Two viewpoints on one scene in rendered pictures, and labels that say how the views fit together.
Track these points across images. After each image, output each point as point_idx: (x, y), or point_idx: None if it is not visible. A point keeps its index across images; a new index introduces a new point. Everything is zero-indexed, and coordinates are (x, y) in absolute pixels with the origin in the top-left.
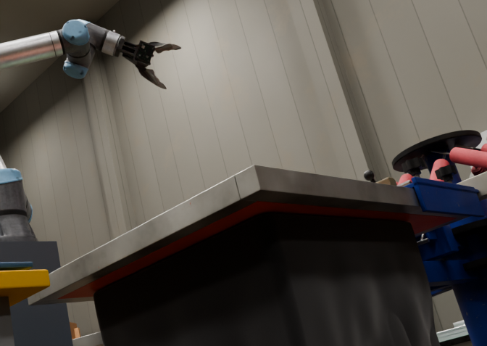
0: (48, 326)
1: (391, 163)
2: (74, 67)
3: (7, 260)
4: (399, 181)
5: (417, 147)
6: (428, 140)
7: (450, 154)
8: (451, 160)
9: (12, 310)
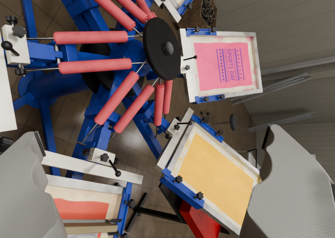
0: None
1: (145, 44)
2: None
3: None
4: (131, 82)
5: (158, 76)
6: (165, 79)
7: (159, 88)
8: (155, 87)
9: None
